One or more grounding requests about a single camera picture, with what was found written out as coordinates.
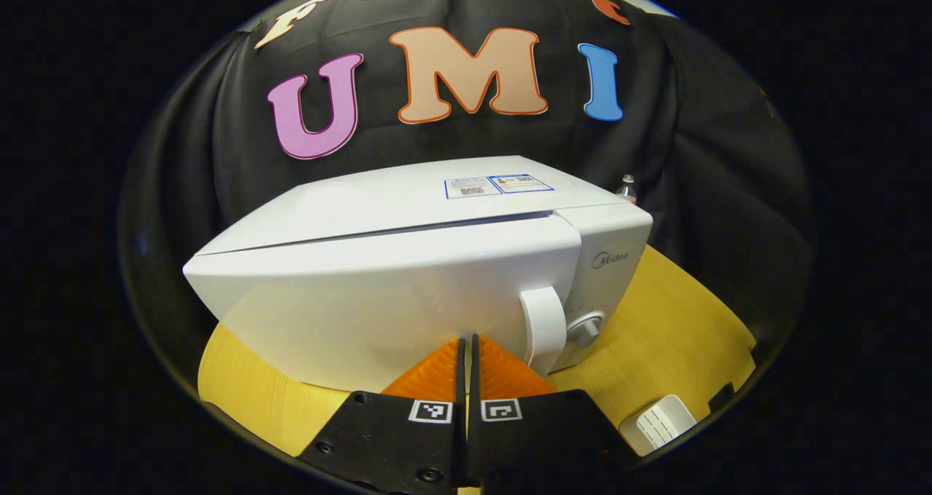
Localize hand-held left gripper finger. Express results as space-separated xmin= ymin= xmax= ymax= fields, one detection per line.
xmin=470 ymin=333 xmax=641 ymax=495
xmin=299 ymin=335 xmax=467 ymax=495

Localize white microwave oven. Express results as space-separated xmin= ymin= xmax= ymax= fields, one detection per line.
xmin=182 ymin=155 xmax=654 ymax=394

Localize white ribbed plate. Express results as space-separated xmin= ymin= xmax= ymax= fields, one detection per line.
xmin=619 ymin=395 xmax=698 ymax=458

